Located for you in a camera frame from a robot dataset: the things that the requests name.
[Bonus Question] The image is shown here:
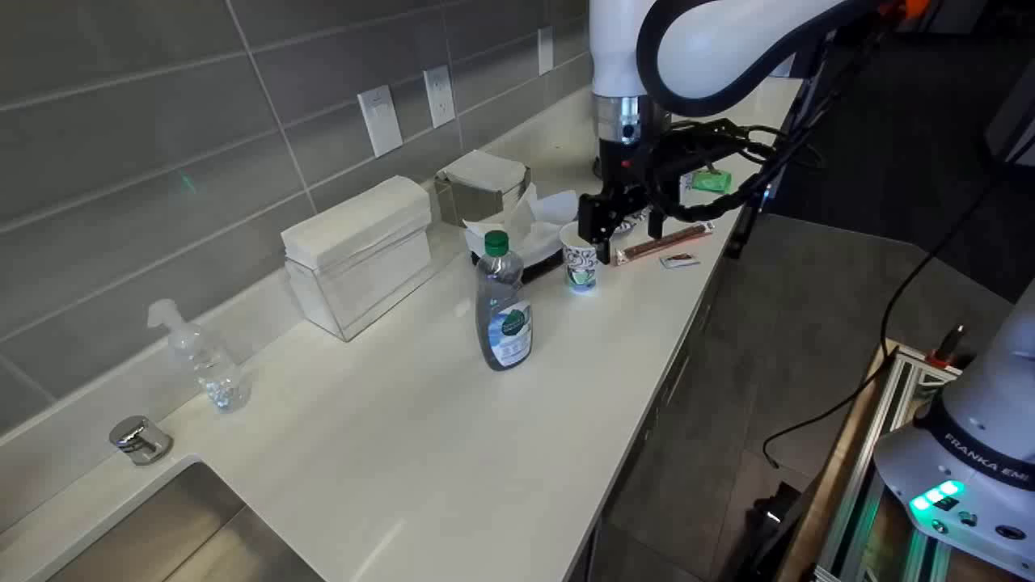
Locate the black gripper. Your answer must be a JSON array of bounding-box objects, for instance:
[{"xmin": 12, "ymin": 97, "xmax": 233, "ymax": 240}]
[{"xmin": 576, "ymin": 134, "xmax": 666, "ymax": 264}]

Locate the patterned paper cup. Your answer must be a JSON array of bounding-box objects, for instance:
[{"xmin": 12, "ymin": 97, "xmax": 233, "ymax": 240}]
[{"xmin": 560, "ymin": 236, "xmax": 600, "ymax": 298}]

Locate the brown stick packet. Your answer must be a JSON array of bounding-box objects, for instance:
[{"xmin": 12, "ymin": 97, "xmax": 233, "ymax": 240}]
[{"xmin": 610, "ymin": 221, "xmax": 714, "ymax": 268}]

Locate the green snack packet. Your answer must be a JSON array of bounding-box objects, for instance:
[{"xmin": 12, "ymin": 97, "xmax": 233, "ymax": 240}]
[{"xmin": 689, "ymin": 165, "xmax": 737, "ymax": 199}]

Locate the metal napkin holder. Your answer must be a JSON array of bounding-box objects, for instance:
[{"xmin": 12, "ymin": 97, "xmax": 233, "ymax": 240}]
[{"xmin": 432, "ymin": 146, "xmax": 533, "ymax": 226}]

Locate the dish soap bottle green cap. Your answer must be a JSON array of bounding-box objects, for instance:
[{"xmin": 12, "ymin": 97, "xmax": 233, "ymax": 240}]
[{"xmin": 473, "ymin": 226, "xmax": 537, "ymax": 375}]

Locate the black floor object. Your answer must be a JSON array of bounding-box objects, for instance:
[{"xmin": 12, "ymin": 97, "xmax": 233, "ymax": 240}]
[{"xmin": 740, "ymin": 482, "xmax": 805, "ymax": 582}]

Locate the wooden board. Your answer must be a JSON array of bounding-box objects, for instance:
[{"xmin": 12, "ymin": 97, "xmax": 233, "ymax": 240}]
[{"xmin": 772, "ymin": 339, "xmax": 899, "ymax": 582}]

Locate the clear plastic water bottle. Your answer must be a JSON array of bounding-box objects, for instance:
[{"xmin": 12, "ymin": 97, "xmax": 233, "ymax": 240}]
[{"xmin": 145, "ymin": 298, "xmax": 252, "ymax": 416}]

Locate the metal sink deck cap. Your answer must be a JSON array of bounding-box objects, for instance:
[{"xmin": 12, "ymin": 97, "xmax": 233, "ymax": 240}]
[{"xmin": 105, "ymin": 414, "xmax": 176, "ymax": 469}]

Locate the steel sink basin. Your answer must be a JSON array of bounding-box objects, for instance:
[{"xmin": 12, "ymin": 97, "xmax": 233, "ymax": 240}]
[{"xmin": 41, "ymin": 461, "xmax": 325, "ymax": 582}]

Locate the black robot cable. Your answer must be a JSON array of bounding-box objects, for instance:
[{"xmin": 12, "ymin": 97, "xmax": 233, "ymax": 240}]
[{"xmin": 635, "ymin": 0, "xmax": 899, "ymax": 256}]

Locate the thin black floor cable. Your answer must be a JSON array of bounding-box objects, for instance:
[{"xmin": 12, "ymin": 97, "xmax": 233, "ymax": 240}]
[{"xmin": 761, "ymin": 160, "xmax": 1035, "ymax": 473}]

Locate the aluminium robot stand frame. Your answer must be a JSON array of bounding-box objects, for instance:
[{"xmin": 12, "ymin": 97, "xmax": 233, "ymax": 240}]
[{"xmin": 812, "ymin": 338, "xmax": 967, "ymax": 582}]

